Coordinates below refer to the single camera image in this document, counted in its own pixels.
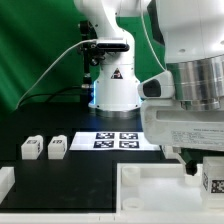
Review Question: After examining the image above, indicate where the black cable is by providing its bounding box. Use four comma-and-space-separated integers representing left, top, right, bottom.
16, 85, 92, 108

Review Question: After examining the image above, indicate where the grey cable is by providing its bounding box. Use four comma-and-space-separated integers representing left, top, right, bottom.
15, 39, 98, 110

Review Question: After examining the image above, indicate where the white obstacle fixture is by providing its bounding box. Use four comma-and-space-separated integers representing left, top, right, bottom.
0, 167, 15, 204

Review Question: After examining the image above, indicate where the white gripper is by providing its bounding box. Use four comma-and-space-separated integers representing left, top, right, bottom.
140, 99, 224, 176

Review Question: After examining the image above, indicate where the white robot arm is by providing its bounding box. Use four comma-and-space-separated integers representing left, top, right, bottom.
74, 0, 224, 174

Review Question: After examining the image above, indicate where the white square table top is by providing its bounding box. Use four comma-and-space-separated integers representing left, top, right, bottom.
116, 163, 224, 216

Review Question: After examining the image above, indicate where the white sheet with markers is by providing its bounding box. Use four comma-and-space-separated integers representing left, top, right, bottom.
70, 132, 160, 151

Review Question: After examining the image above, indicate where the black camera stand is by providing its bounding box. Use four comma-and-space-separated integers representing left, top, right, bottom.
79, 20, 105, 89

